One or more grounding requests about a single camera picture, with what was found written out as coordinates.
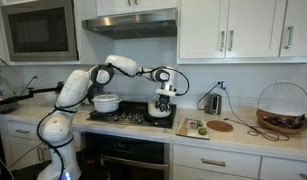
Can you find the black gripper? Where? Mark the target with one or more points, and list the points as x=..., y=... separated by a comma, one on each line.
x=163, y=99

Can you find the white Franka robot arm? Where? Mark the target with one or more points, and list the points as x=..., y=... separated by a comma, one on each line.
x=71, y=88

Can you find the wooden spatula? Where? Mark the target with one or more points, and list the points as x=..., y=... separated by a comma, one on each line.
x=183, y=130

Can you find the black gas cooktop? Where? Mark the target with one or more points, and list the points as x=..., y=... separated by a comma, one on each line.
x=133, y=116

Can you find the small metal cup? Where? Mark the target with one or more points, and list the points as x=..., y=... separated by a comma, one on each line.
x=193, y=125

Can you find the green vegetable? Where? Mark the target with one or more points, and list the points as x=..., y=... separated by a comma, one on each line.
x=200, y=123
x=202, y=131

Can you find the white cutting board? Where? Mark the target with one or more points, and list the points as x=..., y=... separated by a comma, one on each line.
x=196, y=134

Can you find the silver toaster appliance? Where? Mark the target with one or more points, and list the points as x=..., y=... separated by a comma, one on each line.
x=213, y=105

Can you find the white lidded Dutch oven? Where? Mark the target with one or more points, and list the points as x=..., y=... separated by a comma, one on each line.
x=106, y=104

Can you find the round wooden trivet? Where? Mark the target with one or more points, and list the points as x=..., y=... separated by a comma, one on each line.
x=219, y=126

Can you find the black built-in oven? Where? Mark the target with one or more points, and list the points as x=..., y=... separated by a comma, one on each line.
x=126, y=156

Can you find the stainless range hood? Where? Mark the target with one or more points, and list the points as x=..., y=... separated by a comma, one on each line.
x=129, y=25

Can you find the white drawer base cabinet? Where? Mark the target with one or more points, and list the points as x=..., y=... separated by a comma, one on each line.
x=233, y=163

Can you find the white cabinet above hood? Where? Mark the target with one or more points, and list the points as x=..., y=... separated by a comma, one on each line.
x=136, y=6

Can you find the wide white upper cabinet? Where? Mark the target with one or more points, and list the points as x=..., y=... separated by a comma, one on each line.
x=246, y=30

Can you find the dark brown dried food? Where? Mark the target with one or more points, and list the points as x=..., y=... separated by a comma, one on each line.
x=286, y=120

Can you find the built-in stainless microwave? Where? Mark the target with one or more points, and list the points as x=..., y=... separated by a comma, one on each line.
x=39, y=31

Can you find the grey countertop appliance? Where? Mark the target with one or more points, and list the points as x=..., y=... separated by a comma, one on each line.
x=4, y=100

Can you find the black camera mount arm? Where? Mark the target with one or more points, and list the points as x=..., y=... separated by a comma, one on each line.
x=26, y=94

